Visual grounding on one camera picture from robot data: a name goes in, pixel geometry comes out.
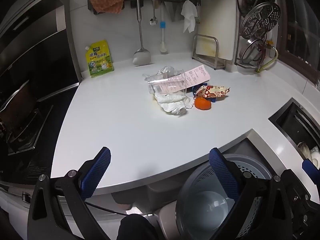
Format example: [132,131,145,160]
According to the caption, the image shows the patterned snack wrapper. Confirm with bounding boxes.
[194,85,231,101]

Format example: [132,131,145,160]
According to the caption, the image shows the black gas stove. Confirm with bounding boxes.
[0,104,54,157]

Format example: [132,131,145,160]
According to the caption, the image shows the blue ribbon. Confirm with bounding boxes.
[192,84,217,103]

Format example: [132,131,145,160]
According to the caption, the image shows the pink paper receipt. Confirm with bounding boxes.
[184,65,210,88]

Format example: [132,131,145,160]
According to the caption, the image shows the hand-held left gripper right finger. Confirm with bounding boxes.
[209,147,295,240]

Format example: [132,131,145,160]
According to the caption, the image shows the yellow green hose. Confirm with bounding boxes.
[257,47,279,73]

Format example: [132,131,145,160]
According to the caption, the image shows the orange tangerine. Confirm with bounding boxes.
[194,97,212,111]

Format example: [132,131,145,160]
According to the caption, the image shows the white dishes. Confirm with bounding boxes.
[297,141,320,170]

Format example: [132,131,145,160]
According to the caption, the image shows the metal cutting board stand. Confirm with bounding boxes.
[192,34,226,70]

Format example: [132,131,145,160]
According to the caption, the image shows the black range hood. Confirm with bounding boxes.
[0,0,81,102]

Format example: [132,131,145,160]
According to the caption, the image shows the white tissue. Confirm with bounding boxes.
[153,92,194,116]

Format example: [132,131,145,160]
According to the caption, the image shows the white brush with blue band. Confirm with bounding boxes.
[159,2,169,55]

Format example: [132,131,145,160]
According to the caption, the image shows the grey perforated trash bin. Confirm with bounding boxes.
[175,154,273,240]

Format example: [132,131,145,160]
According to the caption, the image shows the yellow seasoning pouch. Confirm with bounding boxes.
[84,39,114,78]

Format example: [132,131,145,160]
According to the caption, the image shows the metal spatula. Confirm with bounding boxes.
[132,0,152,67]

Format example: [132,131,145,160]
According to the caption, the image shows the white hanging cloth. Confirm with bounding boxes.
[180,0,198,34]

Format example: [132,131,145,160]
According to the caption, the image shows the small metal spoon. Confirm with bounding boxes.
[149,1,159,26]

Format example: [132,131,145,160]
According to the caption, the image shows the dark sink basin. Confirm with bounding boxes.
[268,97,320,170]

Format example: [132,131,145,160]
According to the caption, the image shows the dark wok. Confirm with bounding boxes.
[0,80,38,142]

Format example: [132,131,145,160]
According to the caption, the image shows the black cable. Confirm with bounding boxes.
[86,201,157,217]

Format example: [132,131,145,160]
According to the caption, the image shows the dark window frame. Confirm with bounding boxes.
[276,0,320,84]

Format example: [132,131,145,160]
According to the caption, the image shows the person's leg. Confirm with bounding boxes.
[116,214,160,240]

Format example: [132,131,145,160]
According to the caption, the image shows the white cutting board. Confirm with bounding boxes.
[196,0,241,61]

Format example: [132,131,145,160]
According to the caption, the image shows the clear crumpled plastic bag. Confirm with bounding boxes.
[142,66,176,81]

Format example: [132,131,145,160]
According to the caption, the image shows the clear plastic cup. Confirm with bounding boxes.
[147,69,188,96]

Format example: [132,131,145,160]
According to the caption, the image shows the orange dish cloth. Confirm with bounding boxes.
[89,0,132,14]

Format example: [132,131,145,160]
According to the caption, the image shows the perforated metal steamer plate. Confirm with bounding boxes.
[241,2,281,39]

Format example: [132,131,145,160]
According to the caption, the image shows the small metal pot lid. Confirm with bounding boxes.
[239,37,267,62]

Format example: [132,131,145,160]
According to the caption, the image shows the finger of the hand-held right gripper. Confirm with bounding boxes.
[302,158,320,179]

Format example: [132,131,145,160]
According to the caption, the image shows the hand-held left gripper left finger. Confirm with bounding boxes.
[27,147,111,240]

